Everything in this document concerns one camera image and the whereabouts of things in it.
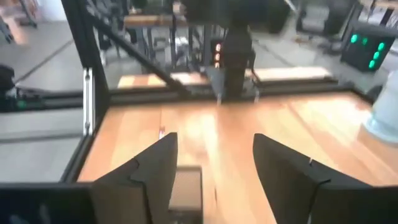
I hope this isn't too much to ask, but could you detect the white cylindrical cup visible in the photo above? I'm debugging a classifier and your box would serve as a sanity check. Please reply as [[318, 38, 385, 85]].
[[363, 70, 398, 144]]

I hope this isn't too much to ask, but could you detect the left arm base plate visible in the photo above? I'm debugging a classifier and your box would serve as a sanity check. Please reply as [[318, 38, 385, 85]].
[[203, 67, 261, 105]]

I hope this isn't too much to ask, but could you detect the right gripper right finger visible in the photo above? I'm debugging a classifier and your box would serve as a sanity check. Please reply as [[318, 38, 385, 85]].
[[252, 133, 373, 224]]

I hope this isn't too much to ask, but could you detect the device with orange lights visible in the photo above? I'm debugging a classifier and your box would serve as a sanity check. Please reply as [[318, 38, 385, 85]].
[[210, 39, 225, 68]]

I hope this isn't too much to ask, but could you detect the black aluminium table frame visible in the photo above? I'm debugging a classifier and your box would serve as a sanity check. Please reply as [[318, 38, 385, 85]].
[[60, 0, 376, 184]]

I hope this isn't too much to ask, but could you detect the silver bracket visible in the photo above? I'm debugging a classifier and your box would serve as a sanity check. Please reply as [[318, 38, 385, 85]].
[[83, 67, 94, 136]]

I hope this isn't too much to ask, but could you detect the black box with green lights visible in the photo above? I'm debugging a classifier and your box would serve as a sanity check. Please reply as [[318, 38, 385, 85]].
[[340, 22, 398, 73]]

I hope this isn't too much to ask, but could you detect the wooden background table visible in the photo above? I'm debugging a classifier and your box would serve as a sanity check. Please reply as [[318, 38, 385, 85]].
[[123, 14, 190, 28]]

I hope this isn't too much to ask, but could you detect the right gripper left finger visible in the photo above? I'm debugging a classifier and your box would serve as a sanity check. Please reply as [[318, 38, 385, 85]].
[[91, 132, 179, 224]]

